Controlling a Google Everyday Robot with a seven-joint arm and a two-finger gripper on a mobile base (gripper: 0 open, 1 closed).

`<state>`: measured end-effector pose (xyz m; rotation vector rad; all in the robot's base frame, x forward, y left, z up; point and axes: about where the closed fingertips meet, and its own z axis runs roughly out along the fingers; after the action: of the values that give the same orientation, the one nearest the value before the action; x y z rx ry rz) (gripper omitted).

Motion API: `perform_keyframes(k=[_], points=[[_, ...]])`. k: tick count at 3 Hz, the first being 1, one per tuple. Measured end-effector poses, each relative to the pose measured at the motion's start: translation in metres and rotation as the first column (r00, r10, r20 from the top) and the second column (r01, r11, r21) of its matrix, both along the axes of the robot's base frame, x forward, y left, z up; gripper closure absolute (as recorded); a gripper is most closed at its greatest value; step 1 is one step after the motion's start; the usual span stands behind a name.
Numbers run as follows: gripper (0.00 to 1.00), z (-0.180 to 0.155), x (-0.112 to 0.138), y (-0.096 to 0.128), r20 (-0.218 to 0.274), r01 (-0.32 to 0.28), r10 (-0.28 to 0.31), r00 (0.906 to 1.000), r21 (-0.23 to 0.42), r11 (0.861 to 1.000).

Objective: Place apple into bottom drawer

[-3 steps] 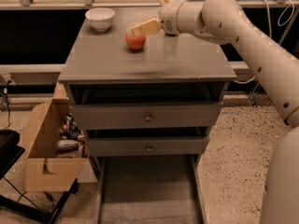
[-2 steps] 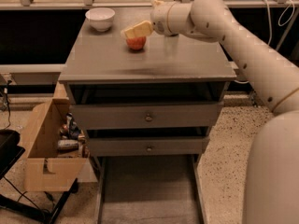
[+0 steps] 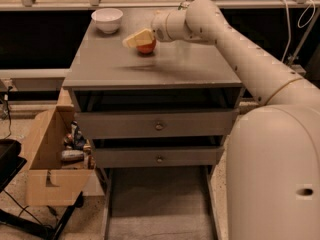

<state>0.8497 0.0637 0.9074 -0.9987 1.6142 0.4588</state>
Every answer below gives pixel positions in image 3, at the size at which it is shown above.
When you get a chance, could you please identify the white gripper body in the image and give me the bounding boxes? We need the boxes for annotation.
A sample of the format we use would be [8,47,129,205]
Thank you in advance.
[151,11,171,42]

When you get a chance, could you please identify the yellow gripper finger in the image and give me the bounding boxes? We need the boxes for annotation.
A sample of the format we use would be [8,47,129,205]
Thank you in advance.
[122,28,155,48]

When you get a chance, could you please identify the red apple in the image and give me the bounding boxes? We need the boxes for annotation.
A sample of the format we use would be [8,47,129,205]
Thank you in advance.
[137,40,156,54]

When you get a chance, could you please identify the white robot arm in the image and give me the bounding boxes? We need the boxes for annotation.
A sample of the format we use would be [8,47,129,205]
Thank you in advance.
[123,0,320,240]

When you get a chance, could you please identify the grey drawer cabinet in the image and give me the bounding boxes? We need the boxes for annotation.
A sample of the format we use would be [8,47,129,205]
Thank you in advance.
[62,5,254,240]

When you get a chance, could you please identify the grey top drawer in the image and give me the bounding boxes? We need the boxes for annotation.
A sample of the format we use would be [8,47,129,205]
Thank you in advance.
[75,109,237,139]

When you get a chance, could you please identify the grey middle drawer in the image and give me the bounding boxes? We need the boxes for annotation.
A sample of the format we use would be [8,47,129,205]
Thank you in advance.
[93,146,224,168]

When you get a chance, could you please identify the grey open bottom drawer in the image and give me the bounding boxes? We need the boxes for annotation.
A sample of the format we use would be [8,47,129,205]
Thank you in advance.
[102,166,222,240]

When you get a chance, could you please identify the green soda can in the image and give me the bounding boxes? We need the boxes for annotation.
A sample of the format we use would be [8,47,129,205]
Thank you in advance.
[178,1,190,10]

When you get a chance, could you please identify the white ceramic bowl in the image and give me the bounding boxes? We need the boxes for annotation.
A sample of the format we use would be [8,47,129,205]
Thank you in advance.
[91,8,123,34]

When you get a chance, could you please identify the items in cardboard box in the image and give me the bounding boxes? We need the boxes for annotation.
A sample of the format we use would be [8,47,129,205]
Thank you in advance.
[60,121,95,170]

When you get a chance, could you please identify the cardboard box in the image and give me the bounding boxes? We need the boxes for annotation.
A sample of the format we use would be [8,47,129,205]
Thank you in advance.
[21,106,92,206]

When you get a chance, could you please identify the white cable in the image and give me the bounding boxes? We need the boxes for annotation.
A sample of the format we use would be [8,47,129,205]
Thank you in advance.
[279,0,316,64]

